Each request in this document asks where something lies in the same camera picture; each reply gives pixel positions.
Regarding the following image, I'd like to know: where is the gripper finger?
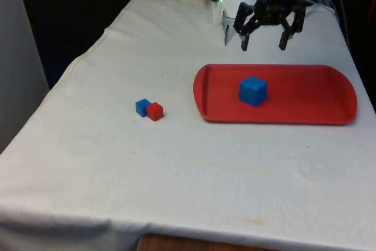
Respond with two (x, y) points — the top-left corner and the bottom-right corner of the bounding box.
(233, 1), (264, 52)
(276, 0), (307, 52)

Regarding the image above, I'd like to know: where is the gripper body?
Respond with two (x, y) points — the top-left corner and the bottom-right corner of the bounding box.
(255, 0), (300, 25)

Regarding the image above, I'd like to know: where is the large blue cube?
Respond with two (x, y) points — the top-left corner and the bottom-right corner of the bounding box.
(238, 75), (268, 107)

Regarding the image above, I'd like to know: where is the red tray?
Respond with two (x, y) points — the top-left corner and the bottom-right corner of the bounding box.
(193, 63), (359, 126)

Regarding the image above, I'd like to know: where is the small red cube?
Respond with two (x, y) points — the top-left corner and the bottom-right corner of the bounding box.
(146, 102), (165, 122)

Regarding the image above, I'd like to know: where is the small blue cube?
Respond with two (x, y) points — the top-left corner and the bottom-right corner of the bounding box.
(135, 98), (152, 119)

